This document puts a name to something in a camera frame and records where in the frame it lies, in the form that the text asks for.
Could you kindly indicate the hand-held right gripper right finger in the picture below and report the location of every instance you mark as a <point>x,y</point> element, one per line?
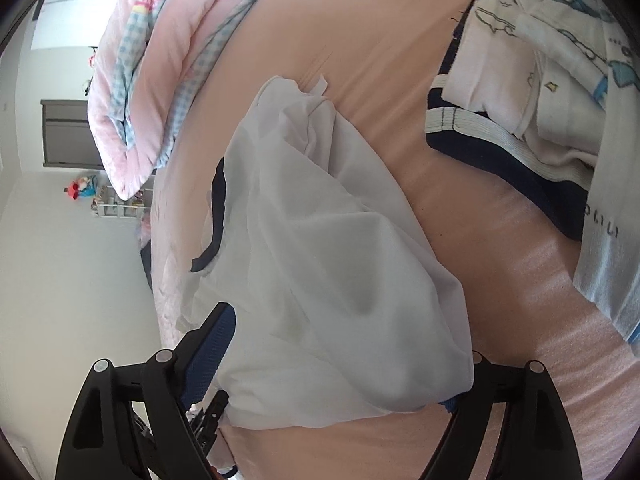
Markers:
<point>487,380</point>

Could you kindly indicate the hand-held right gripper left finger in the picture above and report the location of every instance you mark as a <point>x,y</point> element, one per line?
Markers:
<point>220,330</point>

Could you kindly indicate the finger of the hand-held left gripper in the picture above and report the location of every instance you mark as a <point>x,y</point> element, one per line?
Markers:
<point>215,407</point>

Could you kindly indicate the white t-shirt navy trim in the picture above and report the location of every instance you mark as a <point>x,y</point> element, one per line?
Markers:
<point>325,260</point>

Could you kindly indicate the pink cloth heap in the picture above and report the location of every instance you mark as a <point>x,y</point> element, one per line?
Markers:
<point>144,225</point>

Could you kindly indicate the white shelf rack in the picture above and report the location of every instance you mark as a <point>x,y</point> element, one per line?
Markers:
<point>120,205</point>

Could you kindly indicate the red plush toy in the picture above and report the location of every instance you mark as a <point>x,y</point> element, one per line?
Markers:
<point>80,188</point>

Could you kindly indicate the navy blue garment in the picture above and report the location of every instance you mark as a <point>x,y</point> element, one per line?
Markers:
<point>500,160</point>

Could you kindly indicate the grey door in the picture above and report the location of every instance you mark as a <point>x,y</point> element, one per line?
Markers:
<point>70,132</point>

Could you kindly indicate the folded pink checkered quilt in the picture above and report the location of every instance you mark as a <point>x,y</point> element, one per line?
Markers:
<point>150,60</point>

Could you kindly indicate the bed with pink sheet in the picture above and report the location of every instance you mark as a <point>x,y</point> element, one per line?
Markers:
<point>400,110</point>

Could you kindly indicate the pink doll figure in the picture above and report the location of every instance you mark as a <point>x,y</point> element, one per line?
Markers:
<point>91,57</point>

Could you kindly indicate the white cartoon print pajamas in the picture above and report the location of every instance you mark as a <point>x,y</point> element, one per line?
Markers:
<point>550,60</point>

